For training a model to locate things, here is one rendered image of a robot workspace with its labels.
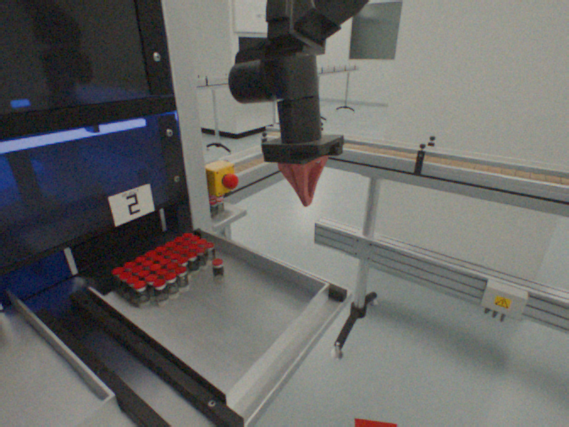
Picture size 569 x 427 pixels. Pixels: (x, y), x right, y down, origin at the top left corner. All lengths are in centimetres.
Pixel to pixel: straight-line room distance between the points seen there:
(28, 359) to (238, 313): 31
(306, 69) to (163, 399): 46
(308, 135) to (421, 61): 147
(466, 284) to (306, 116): 115
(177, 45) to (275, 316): 54
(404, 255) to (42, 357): 123
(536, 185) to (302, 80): 95
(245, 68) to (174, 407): 45
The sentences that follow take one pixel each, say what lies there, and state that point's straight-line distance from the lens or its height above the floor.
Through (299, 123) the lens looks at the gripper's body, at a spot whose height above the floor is 121.
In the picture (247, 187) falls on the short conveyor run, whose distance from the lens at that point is 111.
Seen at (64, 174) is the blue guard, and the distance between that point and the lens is 64.
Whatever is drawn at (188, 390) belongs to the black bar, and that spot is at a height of 90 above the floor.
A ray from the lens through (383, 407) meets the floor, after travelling 160.
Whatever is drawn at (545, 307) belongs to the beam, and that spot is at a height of 50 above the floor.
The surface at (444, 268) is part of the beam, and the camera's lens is 146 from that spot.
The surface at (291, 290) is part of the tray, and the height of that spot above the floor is 88.
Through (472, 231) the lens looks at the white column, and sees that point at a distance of 201.
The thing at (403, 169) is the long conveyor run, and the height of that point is 89.
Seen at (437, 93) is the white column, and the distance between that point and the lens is 186.
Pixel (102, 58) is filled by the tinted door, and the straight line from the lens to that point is 67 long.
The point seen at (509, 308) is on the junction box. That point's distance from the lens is 143.
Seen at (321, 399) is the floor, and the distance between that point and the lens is 157.
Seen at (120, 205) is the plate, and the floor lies 103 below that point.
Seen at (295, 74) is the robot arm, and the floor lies 127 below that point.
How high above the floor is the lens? 129
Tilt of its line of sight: 26 degrees down
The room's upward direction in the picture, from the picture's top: straight up
